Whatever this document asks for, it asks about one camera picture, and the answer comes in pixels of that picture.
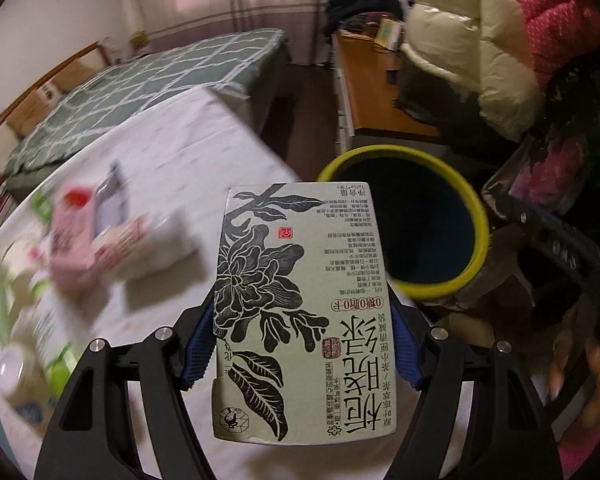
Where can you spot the clear green label jar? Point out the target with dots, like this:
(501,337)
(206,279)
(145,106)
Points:
(58,344)

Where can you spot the cream puffer jacket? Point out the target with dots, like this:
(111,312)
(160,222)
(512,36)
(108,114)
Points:
(480,46)

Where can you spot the white pudding cup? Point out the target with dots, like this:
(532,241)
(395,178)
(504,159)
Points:
(23,386)

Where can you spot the green plastic bag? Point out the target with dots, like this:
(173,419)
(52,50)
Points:
(23,232)

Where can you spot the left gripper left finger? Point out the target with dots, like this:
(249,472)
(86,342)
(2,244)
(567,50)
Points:
(91,434)

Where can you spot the books on desk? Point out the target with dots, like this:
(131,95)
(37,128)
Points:
(389,34)

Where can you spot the person hand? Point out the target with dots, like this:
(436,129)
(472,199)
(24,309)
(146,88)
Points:
(576,361)

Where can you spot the pink floral bag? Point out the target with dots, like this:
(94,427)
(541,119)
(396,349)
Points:
(560,174)

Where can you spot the far bedside box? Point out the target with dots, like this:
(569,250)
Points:
(138,40)

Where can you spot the white dotted table cloth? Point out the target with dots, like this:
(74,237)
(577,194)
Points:
(192,297)

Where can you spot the wooden headboard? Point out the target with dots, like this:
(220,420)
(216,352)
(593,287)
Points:
(93,55)

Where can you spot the brown right pillow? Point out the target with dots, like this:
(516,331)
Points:
(74,74)

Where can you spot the wooden desk cabinet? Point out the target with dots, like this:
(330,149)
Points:
(366,111)

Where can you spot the green tea carton box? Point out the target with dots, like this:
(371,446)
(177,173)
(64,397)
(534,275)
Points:
(304,342)

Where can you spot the brown pillow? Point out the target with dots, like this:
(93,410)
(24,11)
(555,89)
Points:
(26,116)
(74,74)

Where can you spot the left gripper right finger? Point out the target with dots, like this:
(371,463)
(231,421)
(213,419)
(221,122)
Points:
(478,415)

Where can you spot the dark clothes pile on desk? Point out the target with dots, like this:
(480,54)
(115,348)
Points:
(338,11)

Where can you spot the green checked bed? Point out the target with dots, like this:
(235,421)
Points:
(243,69)

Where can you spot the pink strawberry milk carton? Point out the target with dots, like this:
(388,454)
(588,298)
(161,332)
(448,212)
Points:
(72,231)

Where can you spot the brown left pillow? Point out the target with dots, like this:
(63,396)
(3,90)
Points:
(26,116)

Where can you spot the yellow rimmed trash bin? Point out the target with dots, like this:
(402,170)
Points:
(433,227)

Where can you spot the white pill bottle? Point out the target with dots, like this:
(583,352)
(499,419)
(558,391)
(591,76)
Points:
(142,246)

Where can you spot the red dotted puffer jacket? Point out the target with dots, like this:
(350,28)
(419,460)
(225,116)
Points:
(558,31)

